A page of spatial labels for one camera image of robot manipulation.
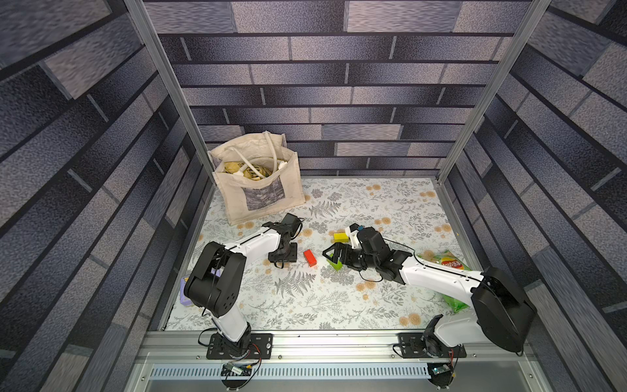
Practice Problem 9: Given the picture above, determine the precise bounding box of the right circuit board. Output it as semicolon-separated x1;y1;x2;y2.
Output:
428;364;452;377

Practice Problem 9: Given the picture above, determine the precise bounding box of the aluminium front rail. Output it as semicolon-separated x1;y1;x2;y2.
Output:
124;330;552;391

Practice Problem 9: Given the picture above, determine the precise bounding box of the green chips bag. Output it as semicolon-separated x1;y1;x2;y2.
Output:
422;249;471;314

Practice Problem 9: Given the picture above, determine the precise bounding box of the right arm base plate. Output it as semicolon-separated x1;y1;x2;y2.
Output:
393;333;467;359

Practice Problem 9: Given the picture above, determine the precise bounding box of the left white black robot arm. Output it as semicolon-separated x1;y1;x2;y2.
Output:
184;213;303;359

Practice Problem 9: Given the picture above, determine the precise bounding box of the red block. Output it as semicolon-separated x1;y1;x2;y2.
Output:
304;250;318;267

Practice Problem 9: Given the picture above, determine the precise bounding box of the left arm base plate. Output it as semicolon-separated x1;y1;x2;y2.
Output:
206;333;274;360

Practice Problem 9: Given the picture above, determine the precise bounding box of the beige canvas tote bag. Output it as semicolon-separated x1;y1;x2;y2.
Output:
209;131;305;225

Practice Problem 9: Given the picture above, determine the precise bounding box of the purple tissue pack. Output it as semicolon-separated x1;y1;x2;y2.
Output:
179;276;193;306

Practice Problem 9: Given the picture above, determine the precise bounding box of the circuit board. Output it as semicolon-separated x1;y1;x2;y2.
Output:
428;364;452;377
220;363;254;377

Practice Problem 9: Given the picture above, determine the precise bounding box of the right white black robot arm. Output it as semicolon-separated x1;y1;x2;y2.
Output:
323;224;537;358

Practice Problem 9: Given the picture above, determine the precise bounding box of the green block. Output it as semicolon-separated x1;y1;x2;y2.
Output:
328;260;343;270

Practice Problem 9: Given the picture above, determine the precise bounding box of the left circuit board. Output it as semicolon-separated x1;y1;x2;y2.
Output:
220;363;254;377

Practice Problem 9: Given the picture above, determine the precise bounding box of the yellow block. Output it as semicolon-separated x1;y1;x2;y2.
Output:
333;232;350;243

